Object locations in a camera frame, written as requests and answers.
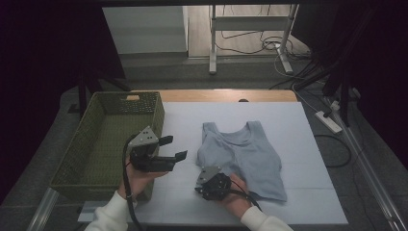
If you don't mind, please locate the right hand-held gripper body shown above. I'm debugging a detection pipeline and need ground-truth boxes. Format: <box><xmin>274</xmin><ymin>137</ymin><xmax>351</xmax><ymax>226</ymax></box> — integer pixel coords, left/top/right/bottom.
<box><xmin>194</xmin><ymin>166</ymin><xmax>232</xmax><ymax>201</ymax></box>

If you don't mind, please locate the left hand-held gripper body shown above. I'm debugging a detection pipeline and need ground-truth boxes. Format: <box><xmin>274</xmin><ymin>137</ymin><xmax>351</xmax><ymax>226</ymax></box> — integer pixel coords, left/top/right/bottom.
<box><xmin>128</xmin><ymin>125</ymin><xmax>177</xmax><ymax>173</ymax></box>

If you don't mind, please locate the green woven basket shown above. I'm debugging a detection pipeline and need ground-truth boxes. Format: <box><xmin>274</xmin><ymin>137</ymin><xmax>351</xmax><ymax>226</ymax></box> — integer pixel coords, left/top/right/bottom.
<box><xmin>49</xmin><ymin>90</ymin><xmax>166</xmax><ymax>202</ymax></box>

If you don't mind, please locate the light blue tank top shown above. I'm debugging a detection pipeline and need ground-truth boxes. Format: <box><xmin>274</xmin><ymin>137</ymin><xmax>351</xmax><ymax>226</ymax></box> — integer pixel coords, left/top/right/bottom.
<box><xmin>195</xmin><ymin>120</ymin><xmax>288</xmax><ymax>202</ymax></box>

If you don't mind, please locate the person's left hand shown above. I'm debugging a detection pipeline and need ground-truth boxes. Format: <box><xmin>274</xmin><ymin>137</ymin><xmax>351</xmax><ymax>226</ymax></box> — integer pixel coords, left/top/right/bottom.
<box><xmin>116</xmin><ymin>159</ymin><xmax>169</xmax><ymax>200</ymax></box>

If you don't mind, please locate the person's right hand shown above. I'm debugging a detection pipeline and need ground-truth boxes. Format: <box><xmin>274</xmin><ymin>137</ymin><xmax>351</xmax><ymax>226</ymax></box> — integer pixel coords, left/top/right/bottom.
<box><xmin>220</xmin><ymin>172</ymin><xmax>253</xmax><ymax>217</ymax></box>

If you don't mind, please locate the black metal stand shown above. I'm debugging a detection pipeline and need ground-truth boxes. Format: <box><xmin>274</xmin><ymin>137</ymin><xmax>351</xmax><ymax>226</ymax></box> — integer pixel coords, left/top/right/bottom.
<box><xmin>67</xmin><ymin>68</ymin><xmax>132</xmax><ymax>118</ymax></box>
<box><xmin>321</xmin><ymin>71</ymin><xmax>354</xmax><ymax>128</ymax></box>

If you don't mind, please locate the white partition panel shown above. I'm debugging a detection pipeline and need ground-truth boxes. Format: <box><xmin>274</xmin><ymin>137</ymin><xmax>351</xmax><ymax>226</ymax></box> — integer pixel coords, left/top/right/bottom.
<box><xmin>102</xmin><ymin>6</ymin><xmax>189</xmax><ymax>55</ymax></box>

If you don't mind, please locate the white power strip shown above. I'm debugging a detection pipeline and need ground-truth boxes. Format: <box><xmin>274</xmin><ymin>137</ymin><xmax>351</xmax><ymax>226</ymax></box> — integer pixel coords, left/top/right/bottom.
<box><xmin>315</xmin><ymin>110</ymin><xmax>344</xmax><ymax>135</ymax></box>

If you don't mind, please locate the dark curtain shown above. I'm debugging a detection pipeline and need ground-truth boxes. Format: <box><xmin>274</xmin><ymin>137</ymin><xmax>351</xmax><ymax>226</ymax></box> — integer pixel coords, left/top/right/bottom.
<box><xmin>0</xmin><ymin>0</ymin><xmax>127</xmax><ymax>196</ymax></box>
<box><xmin>290</xmin><ymin>0</ymin><xmax>408</xmax><ymax>162</ymax></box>

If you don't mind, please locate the right hand-held gripper black cable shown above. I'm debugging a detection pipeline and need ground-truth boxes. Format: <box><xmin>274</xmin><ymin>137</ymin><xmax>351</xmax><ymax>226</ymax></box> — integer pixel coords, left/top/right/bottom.
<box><xmin>229</xmin><ymin>189</ymin><xmax>263</xmax><ymax>213</ymax></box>

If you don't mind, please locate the hand-held gripper black cable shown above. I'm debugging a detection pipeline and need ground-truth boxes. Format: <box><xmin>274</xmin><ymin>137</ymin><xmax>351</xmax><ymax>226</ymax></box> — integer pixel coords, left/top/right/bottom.
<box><xmin>229</xmin><ymin>189</ymin><xmax>263</xmax><ymax>213</ymax></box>
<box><xmin>121</xmin><ymin>133</ymin><xmax>143</xmax><ymax>231</ymax></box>

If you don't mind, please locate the left hand-held gripper black cable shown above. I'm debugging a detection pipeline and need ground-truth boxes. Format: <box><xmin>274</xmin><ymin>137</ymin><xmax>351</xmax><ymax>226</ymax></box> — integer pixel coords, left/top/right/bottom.
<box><xmin>121</xmin><ymin>133</ymin><xmax>143</xmax><ymax>231</ymax></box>

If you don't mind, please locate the metal floor rail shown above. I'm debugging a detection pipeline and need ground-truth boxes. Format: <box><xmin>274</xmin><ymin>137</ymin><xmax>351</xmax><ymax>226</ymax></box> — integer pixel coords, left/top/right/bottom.
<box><xmin>27</xmin><ymin>187</ymin><xmax>62</xmax><ymax>231</ymax></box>
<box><xmin>325</xmin><ymin>95</ymin><xmax>408</xmax><ymax>231</ymax></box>

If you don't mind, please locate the black floor cable loop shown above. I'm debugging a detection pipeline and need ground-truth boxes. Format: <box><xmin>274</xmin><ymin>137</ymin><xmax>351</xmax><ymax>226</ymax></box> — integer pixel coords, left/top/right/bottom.
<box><xmin>313</xmin><ymin>134</ymin><xmax>352</xmax><ymax>168</ymax></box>

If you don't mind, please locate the tangle of floor cables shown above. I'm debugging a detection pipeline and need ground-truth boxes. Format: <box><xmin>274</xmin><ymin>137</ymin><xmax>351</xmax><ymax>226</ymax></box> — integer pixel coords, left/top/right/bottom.
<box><xmin>214</xmin><ymin>30</ymin><xmax>311</xmax><ymax>62</ymax></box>

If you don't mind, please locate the white metal desk frame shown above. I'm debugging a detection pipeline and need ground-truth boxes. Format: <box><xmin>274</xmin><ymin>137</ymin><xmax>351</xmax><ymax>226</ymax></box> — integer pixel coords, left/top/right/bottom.
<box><xmin>208</xmin><ymin>3</ymin><xmax>300</xmax><ymax>75</ymax></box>

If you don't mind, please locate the bundle of thick black cables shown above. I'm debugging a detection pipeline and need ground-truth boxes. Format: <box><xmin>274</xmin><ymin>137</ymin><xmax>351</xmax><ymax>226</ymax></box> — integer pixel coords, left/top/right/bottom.
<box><xmin>268</xmin><ymin>59</ymin><xmax>338</xmax><ymax>92</ymax></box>

